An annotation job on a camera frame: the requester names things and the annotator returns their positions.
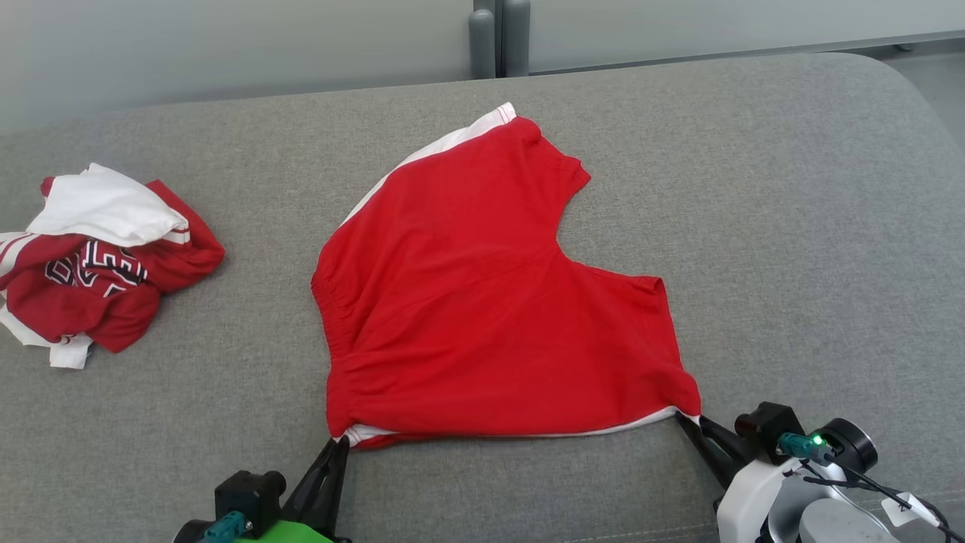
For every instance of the red shorts with white trim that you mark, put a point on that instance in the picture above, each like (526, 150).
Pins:
(467, 302)

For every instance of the grey fabric sofa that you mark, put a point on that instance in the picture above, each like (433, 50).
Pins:
(754, 226)

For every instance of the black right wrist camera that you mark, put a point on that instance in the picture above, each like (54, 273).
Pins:
(769, 426)

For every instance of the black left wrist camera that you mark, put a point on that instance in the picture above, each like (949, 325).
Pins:
(249, 498)

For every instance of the red jersey with white sleeves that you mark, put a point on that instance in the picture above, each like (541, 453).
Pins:
(113, 302)

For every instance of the grey rounded post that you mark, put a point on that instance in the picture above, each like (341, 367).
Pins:
(516, 38)
(482, 45)

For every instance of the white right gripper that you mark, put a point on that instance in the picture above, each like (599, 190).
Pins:
(742, 505)

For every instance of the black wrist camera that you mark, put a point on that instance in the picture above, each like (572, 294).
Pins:
(249, 498)
(769, 426)

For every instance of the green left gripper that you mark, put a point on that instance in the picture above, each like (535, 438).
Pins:
(283, 532)

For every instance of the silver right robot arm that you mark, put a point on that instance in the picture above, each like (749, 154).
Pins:
(837, 524)

